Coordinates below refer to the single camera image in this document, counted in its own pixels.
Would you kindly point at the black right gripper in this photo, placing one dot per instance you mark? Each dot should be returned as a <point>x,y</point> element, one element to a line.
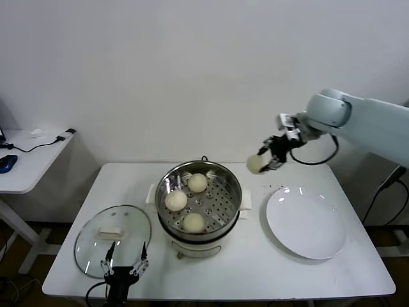
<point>281,147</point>

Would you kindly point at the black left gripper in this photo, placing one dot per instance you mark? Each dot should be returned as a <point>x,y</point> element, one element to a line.
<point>121,276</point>

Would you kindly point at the white steamed baozi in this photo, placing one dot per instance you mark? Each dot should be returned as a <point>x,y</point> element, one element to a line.
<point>254,163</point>
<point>175,201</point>
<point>193,222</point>
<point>197,183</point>

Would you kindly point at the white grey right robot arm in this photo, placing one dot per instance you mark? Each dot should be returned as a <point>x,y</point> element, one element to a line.
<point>329,108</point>

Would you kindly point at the stainless steel steamer basket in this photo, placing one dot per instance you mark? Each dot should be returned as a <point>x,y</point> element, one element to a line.
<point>230,198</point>

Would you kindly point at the white electric cooking pot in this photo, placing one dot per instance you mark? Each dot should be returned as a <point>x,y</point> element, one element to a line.
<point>195,246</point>

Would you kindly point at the white round plate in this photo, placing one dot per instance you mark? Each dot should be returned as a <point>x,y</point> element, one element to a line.
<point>306,224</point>

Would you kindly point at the white side table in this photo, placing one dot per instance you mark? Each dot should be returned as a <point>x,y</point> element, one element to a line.
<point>32,166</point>

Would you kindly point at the white black adapter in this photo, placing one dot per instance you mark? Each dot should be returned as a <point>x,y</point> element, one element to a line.
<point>67,133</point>

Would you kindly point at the blue computer mouse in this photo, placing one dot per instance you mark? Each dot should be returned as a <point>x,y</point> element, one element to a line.
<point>8,163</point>

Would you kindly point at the crumpled white tissue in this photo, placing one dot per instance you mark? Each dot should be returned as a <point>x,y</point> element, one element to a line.
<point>36,132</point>

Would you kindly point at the black laptop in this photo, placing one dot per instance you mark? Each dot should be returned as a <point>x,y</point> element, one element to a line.
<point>2,134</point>

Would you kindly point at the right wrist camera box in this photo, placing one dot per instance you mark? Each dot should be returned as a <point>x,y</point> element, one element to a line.
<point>287,123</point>

